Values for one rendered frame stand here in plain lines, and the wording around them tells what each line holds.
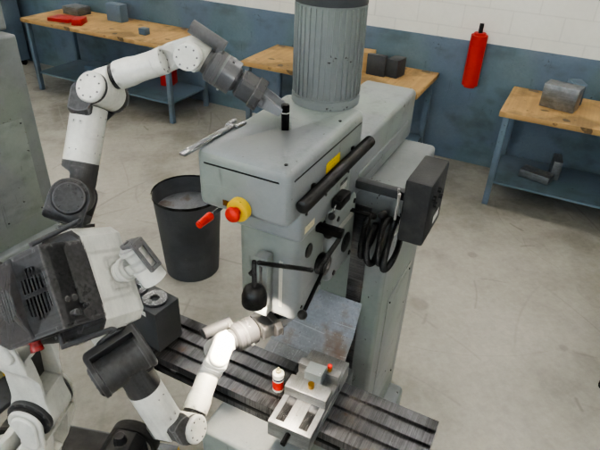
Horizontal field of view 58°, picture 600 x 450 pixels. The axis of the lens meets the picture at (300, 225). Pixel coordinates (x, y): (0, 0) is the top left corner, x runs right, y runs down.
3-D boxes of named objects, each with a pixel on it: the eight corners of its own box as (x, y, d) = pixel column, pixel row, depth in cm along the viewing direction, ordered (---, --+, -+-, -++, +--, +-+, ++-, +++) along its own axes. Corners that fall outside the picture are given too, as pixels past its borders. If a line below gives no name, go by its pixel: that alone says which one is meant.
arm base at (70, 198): (40, 231, 130) (91, 229, 133) (37, 178, 130) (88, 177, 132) (54, 228, 145) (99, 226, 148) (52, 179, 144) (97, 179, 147)
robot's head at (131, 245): (132, 279, 137) (149, 276, 132) (111, 253, 133) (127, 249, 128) (147, 262, 141) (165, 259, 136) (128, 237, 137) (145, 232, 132)
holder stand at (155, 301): (160, 353, 206) (154, 312, 195) (120, 329, 215) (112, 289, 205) (182, 334, 214) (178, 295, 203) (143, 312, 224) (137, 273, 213)
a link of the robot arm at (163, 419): (187, 462, 144) (150, 404, 134) (154, 454, 151) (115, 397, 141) (212, 427, 152) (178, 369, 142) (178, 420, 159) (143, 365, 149)
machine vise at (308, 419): (309, 452, 172) (311, 430, 167) (267, 434, 178) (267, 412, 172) (347, 376, 199) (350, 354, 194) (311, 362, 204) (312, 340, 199)
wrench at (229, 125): (188, 158, 126) (188, 154, 125) (175, 154, 127) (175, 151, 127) (246, 124, 144) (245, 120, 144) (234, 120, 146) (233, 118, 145)
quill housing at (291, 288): (296, 326, 164) (301, 237, 146) (237, 303, 171) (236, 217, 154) (323, 290, 178) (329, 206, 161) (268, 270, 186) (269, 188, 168)
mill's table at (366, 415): (415, 492, 171) (419, 477, 167) (112, 350, 216) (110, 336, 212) (435, 436, 189) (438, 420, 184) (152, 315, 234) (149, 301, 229)
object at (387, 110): (331, 227, 164) (336, 167, 153) (266, 207, 173) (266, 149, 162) (411, 136, 225) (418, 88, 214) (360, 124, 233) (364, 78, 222)
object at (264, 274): (266, 316, 162) (266, 260, 151) (254, 312, 164) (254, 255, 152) (272, 309, 165) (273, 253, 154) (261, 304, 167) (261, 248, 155)
